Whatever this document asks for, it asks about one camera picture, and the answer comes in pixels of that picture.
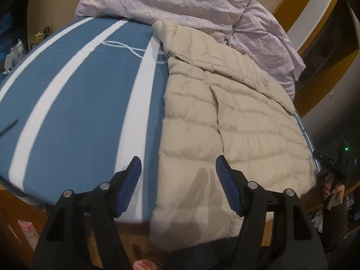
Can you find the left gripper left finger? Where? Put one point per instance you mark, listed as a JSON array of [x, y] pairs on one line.
[[63, 240]]

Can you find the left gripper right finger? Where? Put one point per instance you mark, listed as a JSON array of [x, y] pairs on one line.
[[276, 233]]

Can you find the beige quilted puffer jacket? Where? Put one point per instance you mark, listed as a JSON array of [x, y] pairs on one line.
[[219, 102]]

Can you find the person's right hand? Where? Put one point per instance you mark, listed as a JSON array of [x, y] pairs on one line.
[[336, 194]]

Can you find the blue white striped bedsheet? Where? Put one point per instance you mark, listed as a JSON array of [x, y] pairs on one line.
[[80, 105]]

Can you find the lilac crumpled duvet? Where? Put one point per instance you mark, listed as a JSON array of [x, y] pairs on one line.
[[245, 25]]

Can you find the cluttered side table items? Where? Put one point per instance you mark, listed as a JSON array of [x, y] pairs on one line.
[[18, 51]]

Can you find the wooden framed wall mirror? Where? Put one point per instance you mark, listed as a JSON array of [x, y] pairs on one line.
[[324, 34]]

